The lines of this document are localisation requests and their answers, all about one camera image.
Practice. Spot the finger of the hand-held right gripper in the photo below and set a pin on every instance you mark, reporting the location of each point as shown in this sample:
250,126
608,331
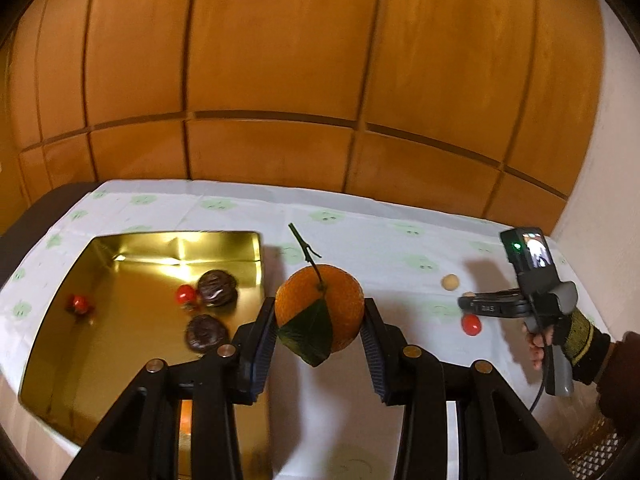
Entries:
492,306

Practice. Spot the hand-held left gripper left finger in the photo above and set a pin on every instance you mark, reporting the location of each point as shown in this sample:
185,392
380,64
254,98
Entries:
262,345

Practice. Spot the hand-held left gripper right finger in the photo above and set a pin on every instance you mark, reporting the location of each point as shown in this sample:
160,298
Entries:
375,355

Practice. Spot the red cherry tomato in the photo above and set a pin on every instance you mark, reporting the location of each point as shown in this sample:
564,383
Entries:
471,324
80,302
186,294

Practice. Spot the dark brown round fruit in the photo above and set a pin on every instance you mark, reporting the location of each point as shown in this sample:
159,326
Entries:
203,332
216,287

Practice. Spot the large orange with green leaf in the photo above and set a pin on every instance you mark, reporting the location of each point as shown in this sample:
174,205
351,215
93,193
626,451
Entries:
340,300

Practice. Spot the gold metal tin tray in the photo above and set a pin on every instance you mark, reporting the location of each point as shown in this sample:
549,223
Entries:
125,350

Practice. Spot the person's right forearm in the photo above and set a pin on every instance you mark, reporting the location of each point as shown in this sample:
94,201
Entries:
595,355

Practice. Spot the person's right hand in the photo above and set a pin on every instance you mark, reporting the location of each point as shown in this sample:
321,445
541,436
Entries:
537,347

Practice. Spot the white green-patterned tablecloth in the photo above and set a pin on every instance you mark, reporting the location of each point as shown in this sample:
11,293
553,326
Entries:
400,260

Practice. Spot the wicker chair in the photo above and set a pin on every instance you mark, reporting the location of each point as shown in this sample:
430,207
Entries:
592,447

